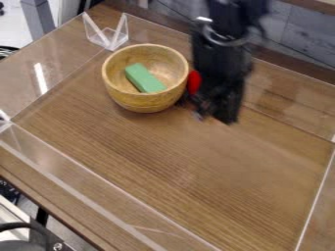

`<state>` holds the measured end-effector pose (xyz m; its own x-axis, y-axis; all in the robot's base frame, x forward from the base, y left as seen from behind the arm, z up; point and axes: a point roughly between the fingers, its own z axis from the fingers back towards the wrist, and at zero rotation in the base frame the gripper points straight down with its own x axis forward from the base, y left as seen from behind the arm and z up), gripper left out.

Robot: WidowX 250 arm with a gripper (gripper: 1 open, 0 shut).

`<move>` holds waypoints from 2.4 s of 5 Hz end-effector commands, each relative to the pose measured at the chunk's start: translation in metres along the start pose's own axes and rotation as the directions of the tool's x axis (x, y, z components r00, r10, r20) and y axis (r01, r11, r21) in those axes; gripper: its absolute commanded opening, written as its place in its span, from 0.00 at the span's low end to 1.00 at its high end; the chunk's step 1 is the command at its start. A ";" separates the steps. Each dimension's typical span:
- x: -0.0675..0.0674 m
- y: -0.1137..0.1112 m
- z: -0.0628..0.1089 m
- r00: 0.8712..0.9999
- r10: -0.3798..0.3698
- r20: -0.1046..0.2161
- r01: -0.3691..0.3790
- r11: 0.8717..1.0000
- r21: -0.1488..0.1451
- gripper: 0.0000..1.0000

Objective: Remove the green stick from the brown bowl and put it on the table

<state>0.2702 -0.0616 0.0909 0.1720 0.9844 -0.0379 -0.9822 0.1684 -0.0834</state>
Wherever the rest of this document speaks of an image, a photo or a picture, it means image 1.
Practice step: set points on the black table leg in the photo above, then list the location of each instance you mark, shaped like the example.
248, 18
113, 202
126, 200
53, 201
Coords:
41, 217

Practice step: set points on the brown wooden bowl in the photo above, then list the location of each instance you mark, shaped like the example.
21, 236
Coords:
165, 64

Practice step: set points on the green rectangular stick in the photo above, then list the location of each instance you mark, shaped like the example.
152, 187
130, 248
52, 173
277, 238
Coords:
142, 80

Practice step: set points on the clear acrylic corner bracket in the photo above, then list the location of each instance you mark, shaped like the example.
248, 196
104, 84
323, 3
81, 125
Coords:
106, 37

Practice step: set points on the red plush strawberry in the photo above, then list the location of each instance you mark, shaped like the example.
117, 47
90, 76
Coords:
193, 82

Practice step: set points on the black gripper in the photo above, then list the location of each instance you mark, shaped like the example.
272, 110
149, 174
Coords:
220, 55

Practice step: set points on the clear acrylic tray wall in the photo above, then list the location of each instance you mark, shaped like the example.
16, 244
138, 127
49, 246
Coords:
161, 182

